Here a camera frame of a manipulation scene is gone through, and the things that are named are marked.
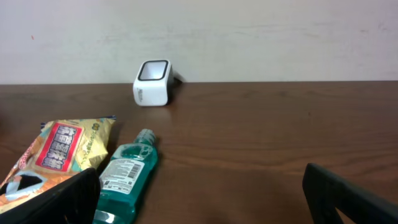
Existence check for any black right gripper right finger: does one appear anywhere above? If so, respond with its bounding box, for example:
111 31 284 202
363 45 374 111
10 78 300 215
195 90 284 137
302 163 397 224

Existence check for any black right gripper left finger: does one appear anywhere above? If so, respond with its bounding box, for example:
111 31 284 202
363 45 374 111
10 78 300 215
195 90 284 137
1 168 100 224

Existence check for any blue mouthwash bottle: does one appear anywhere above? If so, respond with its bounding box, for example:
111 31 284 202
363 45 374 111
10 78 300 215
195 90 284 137
93 129 159 224

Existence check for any yellow wet wipes bag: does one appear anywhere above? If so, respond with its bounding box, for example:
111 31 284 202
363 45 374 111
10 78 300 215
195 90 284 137
1 115 116 213

